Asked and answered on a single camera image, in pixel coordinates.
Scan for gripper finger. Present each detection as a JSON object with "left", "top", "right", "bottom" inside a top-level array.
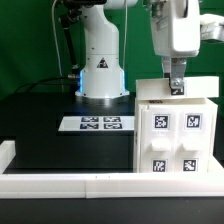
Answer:
[{"left": 161, "top": 57, "right": 187, "bottom": 90}]

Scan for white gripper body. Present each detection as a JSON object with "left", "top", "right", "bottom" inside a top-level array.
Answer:
[{"left": 150, "top": 0, "right": 200, "bottom": 58}]

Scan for white cabinet top block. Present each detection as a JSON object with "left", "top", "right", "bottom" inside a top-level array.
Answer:
[{"left": 136, "top": 76, "right": 219, "bottom": 100}]

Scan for white cabinet door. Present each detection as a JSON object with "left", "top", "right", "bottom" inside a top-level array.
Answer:
[
  {"left": 174, "top": 105, "right": 214, "bottom": 173},
  {"left": 140, "top": 106, "right": 174, "bottom": 173}
]

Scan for white cabinet body box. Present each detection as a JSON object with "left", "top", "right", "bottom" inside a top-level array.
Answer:
[{"left": 133, "top": 98, "right": 217, "bottom": 173}]

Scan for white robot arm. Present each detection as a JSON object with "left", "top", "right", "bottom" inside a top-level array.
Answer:
[{"left": 55, "top": 0, "right": 224, "bottom": 101}]

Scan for white base tag plate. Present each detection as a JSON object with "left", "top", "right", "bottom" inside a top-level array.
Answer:
[{"left": 58, "top": 116, "right": 134, "bottom": 132}]

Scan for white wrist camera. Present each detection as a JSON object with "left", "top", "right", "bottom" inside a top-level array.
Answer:
[{"left": 200, "top": 14, "right": 224, "bottom": 42}]

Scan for black cable on table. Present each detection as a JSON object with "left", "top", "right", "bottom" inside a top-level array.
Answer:
[{"left": 14, "top": 76, "right": 81, "bottom": 94}]

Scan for black hose behind robot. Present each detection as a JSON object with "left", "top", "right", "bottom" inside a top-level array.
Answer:
[{"left": 58, "top": 9, "right": 81, "bottom": 72}]

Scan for white U-shaped frame fence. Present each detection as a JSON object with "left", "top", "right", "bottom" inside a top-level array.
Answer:
[{"left": 0, "top": 141, "right": 224, "bottom": 199}]

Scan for white thin cable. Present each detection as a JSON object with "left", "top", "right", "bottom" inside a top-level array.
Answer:
[{"left": 50, "top": 0, "right": 64, "bottom": 78}]

